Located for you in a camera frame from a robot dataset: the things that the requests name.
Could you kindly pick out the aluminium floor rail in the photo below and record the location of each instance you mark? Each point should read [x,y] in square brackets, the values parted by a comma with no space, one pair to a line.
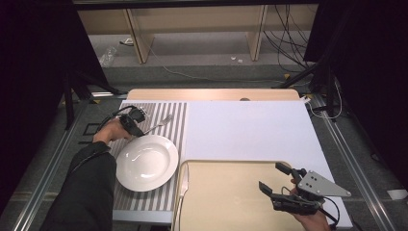
[352,160]
[48,179]

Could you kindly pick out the black tripod stand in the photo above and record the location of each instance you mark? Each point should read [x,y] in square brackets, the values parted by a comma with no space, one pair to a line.
[68,102]
[330,93]

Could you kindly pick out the grey striped placemat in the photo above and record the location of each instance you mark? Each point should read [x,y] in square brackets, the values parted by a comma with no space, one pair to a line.
[160,199]

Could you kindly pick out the light wooden desk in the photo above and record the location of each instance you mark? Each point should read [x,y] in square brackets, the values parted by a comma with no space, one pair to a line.
[198,19]

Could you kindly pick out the person's left hand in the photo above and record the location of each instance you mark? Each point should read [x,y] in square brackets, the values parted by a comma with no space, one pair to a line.
[112,131]

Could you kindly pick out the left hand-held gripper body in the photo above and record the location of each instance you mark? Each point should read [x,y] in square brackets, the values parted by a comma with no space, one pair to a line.
[134,116]

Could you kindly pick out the table knife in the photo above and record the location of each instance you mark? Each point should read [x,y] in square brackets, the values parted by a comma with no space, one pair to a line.
[183,189]

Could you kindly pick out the small black and white device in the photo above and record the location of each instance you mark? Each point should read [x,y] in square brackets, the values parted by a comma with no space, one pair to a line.
[126,41]

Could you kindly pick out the short aluminium bar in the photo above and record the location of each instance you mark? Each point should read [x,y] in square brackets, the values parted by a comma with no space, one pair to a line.
[104,94]

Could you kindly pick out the white deep plate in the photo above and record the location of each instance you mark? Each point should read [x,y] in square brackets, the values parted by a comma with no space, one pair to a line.
[147,162]

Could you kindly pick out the white paper label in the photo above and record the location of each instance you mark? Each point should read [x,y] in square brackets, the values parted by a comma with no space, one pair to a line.
[397,194]

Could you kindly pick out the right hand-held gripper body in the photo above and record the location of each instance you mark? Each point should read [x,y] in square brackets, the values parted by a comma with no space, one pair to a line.
[308,192]

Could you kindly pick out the black curtain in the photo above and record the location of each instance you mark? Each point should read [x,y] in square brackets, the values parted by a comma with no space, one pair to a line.
[369,64]
[32,64]

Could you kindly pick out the person's right hand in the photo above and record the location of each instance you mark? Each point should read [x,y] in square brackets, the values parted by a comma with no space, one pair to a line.
[312,222]

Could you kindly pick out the silver fork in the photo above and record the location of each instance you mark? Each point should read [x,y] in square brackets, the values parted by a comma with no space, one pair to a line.
[165,121]

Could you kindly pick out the yellow tape piece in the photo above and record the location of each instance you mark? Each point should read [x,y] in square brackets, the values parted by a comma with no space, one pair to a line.
[286,76]

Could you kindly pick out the clear plastic bag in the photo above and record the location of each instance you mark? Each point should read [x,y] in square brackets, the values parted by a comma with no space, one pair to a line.
[107,57]

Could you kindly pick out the beige plastic tray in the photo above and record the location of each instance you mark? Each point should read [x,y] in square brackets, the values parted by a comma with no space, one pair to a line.
[224,199]

